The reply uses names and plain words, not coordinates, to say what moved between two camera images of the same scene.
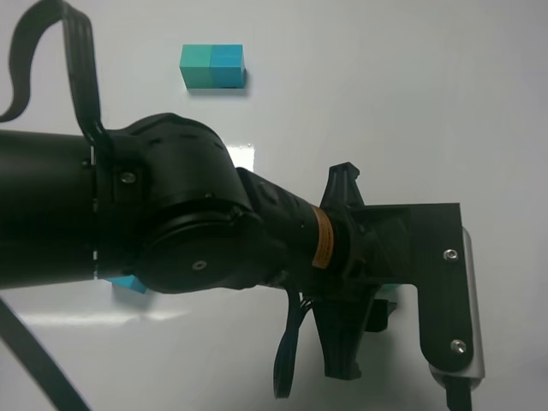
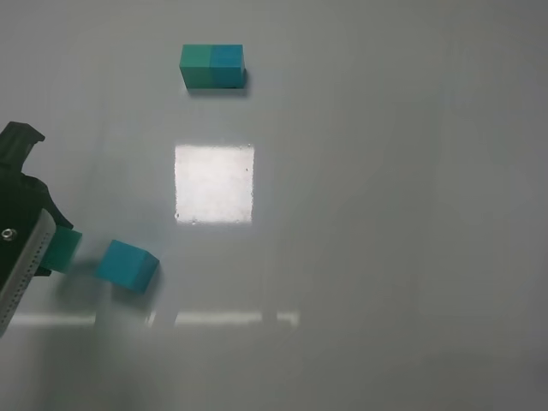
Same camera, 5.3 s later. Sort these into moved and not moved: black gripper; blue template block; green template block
Moved: black gripper
Not moved: blue template block; green template block
